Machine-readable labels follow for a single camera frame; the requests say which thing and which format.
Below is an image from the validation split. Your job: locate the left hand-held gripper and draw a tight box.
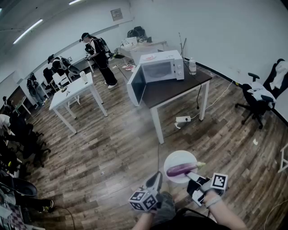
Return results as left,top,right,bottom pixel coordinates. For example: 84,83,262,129
128,172,163,212

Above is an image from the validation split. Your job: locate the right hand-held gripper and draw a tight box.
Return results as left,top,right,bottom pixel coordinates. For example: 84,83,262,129
184,170,228,207

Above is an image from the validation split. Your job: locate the plain white plate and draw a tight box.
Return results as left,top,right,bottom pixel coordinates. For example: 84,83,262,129
163,150,198,184

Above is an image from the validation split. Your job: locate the white microwave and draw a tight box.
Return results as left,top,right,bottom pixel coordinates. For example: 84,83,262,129
126,49,185,106

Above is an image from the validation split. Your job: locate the person's right forearm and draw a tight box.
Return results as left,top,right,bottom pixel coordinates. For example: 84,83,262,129
207,197,248,230

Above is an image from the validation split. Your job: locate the person's left forearm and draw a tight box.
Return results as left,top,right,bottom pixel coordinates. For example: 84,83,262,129
131,210,158,230

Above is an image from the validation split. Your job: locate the person's right hand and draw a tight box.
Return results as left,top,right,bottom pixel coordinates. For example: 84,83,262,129
201,183,225,208

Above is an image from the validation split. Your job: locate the person's dark clothing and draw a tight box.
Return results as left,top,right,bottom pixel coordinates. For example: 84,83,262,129
150,191,218,230

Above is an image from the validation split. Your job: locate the dark brown table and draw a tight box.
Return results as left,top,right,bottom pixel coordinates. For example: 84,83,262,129
118,65,212,144

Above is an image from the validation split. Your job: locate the black office chair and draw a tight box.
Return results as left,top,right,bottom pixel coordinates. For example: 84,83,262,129
9,112,51,168
235,58,288,130

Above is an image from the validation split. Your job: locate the white garment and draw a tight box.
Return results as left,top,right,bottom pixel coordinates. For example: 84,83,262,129
269,61,288,90
247,82,276,103

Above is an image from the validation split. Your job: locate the clear water bottle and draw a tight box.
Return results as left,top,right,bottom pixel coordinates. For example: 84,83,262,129
189,57,197,76

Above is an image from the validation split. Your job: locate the white table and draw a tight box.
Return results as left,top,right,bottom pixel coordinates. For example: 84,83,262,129
49,71,108,138

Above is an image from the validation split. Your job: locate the light wooden desk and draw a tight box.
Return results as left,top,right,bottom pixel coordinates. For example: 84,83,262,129
119,40,168,52

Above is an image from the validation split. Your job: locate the white chair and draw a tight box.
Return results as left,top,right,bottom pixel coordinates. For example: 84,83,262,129
52,72,72,87

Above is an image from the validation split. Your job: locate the black bag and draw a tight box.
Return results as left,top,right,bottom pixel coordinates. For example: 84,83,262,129
127,26,146,38

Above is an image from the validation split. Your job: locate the black power cable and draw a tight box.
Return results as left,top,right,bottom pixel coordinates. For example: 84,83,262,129
183,60,202,111

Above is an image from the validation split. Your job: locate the white extension cable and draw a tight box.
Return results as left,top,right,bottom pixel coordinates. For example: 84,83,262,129
190,78,234,119

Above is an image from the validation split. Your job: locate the white stool frame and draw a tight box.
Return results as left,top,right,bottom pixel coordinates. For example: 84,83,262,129
278,143,288,173

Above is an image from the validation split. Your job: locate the framed wall sign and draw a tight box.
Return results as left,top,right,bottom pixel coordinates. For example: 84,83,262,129
110,8,123,22

